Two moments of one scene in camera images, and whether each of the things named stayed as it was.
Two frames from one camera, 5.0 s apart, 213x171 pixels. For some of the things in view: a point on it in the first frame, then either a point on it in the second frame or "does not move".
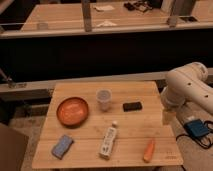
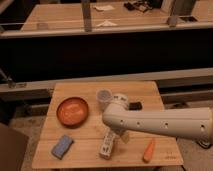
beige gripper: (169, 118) to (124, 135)
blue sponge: (62, 146) does not move
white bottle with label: (108, 141) does not move
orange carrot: (149, 151) does not move
